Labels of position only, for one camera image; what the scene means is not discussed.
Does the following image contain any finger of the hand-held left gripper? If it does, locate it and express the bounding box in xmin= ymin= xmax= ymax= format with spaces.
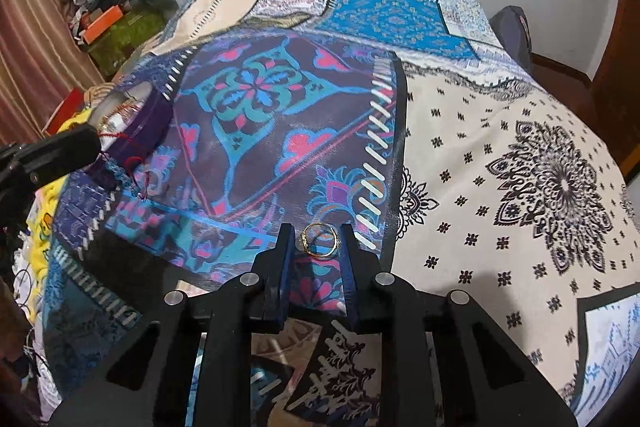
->
xmin=0 ymin=127 xmax=104 ymax=190

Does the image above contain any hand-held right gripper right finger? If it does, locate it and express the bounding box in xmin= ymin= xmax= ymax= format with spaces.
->
xmin=340 ymin=223 xmax=586 ymax=427

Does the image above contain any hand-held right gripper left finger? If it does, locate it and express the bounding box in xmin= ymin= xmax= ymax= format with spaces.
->
xmin=47 ymin=223 xmax=297 ymax=427

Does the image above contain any gold ring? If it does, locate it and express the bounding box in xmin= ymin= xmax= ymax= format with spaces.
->
xmin=298 ymin=222 xmax=344 ymax=258

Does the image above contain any red string bracelet with beads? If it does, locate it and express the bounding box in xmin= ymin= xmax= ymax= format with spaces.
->
xmin=97 ymin=104 xmax=156 ymax=202

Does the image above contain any purple heart-shaped tin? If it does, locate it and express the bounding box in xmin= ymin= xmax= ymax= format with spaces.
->
xmin=92 ymin=81 xmax=174 ymax=166

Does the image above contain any red box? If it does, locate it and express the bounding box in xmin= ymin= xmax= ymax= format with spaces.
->
xmin=42 ymin=86 xmax=89 ymax=136

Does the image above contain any striped patchwork quilt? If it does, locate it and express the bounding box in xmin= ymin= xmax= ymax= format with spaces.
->
xmin=82 ymin=84 xmax=122 ymax=108

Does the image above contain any white cartoon-print sheet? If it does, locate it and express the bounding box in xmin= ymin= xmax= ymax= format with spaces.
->
xmin=0 ymin=217 xmax=62 ymax=408

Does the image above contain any brown striped curtain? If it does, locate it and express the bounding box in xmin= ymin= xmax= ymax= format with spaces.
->
xmin=0 ymin=0 xmax=109 ymax=148

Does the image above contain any orange box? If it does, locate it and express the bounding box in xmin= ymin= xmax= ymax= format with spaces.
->
xmin=82 ymin=5 xmax=125 ymax=46

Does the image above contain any green camouflage bag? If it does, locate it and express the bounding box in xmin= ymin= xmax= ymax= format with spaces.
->
xmin=87 ymin=7 xmax=177 ymax=76

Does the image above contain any blue patchwork blanket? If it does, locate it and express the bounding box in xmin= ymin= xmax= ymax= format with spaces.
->
xmin=30 ymin=0 xmax=640 ymax=427

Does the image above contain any dark grey chair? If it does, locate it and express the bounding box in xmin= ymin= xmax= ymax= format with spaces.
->
xmin=489 ymin=5 xmax=534 ymax=74

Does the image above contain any brown wooden door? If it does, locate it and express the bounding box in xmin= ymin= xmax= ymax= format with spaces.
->
xmin=589 ymin=0 xmax=640 ymax=168

